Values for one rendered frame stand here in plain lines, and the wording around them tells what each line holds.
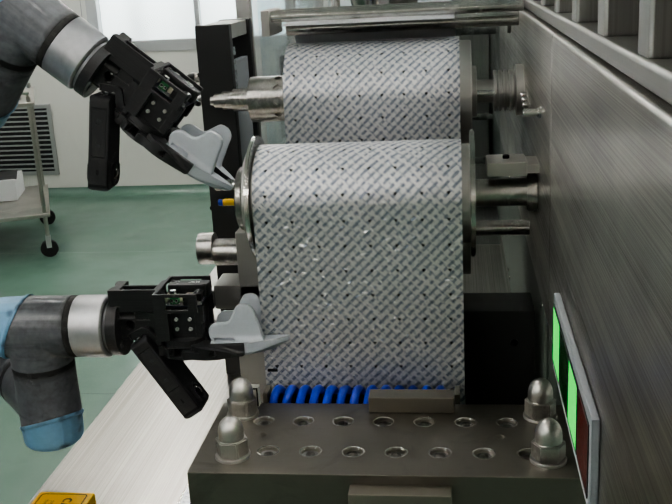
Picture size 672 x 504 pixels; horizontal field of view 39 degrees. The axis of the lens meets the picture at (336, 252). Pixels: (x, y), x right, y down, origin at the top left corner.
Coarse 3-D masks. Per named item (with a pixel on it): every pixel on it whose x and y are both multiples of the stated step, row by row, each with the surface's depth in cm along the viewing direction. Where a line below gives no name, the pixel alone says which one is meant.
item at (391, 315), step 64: (256, 256) 109; (320, 256) 108; (384, 256) 107; (448, 256) 106; (320, 320) 110; (384, 320) 110; (448, 320) 109; (320, 384) 113; (384, 384) 112; (448, 384) 111
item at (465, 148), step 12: (468, 144) 109; (468, 156) 106; (252, 168) 109; (468, 168) 105; (468, 180) 105; (468, 192) 105; (468, 204) 105; (252, 216) 108; (468, 216) 106; (468, 228) 107; (468, 240) 109
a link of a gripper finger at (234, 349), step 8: (200, 344) 110; (208, 344) 110; (216, 344) 109; (224, 344) 109; (232, 344) 109; (240, 344) 109; (184, 352) 109; (192, 352) 109; (200, 352) 109; (208, 352) 109; (216, 352) 109; (224, 352) 109; (232, 352) 109; (240, 352) 109; (200, 360) 109; (208, 360) 109
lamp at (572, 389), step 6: (570, 366) 72; (570, 372) 72; (570, 378) 72; (570, 384) 72; (570, 390) 72; (576, 390) 68; (570, 396) 72; (570, 402) 72; (570, 408) 72; (570, 414) 72; (570, 420) 73; (570, 426) 73
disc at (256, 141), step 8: (256, 136) 112; (256, 144) 111; (264, 144) 116; (248, 152) 108; (248, 160) 108; (248, 168) 107; (248, 176) 107; (248, 184) 107; (248, 192) 107; (248, 200) 107; (248, 208) 107; (248, 216) 107; (248, 224) 107; (248, 232) 108; (248, 240) 109
